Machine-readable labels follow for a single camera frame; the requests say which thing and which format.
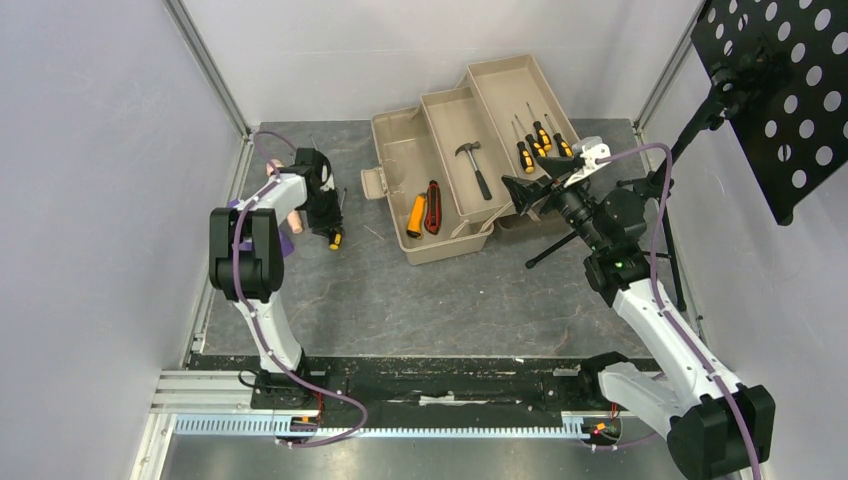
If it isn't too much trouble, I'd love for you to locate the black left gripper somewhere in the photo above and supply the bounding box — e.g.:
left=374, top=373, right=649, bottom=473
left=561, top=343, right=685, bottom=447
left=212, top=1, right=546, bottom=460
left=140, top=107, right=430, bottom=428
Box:
left=301, top=186, right=345, bottom=240

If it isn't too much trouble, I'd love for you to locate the black-yellow screwdriver cluster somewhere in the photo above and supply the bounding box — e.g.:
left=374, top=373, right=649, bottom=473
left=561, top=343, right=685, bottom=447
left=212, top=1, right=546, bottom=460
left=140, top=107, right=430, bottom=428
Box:
left=544, top=113, right=573, bottom=157
left=511, top=121, right=535, bottom=174

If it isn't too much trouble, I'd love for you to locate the large black-yellow Phillips screwdriver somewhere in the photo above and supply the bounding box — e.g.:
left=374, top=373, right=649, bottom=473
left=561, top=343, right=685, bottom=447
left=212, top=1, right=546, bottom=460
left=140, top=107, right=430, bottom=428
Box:
left=328, top=187, right=347, bottom=250

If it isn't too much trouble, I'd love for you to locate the black-yellow screwdriver front cluster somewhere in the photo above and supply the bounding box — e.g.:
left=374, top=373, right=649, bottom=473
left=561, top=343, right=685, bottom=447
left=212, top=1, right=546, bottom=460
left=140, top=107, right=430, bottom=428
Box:
left=544, top=113, right=573, bottom=157

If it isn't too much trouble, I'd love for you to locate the claw hammer black grip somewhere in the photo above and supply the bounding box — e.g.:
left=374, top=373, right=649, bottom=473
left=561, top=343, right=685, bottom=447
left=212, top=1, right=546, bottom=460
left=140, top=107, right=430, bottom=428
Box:
left=455, top=141, right=493, bottom=201

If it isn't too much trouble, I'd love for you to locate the orange handled tool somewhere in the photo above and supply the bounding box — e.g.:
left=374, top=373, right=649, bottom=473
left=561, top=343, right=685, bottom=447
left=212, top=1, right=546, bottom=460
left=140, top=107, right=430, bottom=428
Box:
left=405, top=193, right=427, bottom=239

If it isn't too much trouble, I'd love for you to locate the beige translucent tool box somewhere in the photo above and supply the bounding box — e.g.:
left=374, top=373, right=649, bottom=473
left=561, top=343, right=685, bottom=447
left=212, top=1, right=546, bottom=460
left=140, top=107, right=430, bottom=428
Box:
left=361, top=54, right=580, bottom=265

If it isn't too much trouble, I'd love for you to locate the red black utility knife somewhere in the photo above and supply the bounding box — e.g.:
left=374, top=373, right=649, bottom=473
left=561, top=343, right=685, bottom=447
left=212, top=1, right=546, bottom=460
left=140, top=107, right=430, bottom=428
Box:
left=423, top=180, right=442, bottom=235

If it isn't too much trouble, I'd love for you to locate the thin black-yellow screwdriver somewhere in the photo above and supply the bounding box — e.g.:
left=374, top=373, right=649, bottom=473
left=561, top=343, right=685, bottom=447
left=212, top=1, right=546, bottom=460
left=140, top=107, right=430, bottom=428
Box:
left=514, top=114, right=547, bottom=158

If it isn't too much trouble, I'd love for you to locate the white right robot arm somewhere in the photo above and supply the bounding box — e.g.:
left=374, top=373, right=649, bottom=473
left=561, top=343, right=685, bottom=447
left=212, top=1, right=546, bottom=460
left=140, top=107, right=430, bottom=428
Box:
left=502, top=175, right=776, bottom=479

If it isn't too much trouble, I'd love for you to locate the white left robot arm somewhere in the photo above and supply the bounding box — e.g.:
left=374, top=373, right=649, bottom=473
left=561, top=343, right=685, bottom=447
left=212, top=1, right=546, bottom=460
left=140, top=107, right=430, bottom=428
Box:
left=208, top=148, right=344, bottom=408

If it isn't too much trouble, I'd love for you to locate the purple box with grid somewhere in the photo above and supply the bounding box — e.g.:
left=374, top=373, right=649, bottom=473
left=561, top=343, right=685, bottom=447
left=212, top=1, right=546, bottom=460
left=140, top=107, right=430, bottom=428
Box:
left=226, top=198, right=295, bottom=258

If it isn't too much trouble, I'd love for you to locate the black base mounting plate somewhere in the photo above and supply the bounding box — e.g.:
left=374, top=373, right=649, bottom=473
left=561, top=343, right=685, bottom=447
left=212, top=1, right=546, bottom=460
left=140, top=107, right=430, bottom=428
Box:
left=188, top=355, right=624, bottom=429

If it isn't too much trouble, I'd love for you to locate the black perforated panel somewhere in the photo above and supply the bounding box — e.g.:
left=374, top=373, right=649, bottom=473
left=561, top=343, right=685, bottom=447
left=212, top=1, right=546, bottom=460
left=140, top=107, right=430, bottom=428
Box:
left=691, top=0, right=847, bottom=226

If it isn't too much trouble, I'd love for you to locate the beige wooden handle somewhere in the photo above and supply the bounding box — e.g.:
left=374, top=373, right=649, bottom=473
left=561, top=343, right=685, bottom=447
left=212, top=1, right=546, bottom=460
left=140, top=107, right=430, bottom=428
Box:
left=266, top=159, right=304, bottom=234

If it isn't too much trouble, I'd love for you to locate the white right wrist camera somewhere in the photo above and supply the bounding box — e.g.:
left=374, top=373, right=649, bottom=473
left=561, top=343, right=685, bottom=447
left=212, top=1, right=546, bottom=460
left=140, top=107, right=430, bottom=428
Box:
left=565, top=136, right=611, bottom=187

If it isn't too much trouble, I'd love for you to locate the aluminium frame rail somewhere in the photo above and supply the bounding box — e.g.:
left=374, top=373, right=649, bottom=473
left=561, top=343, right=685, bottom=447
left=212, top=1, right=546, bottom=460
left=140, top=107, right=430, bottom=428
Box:
left=163, top=0, right=253, bottom=141

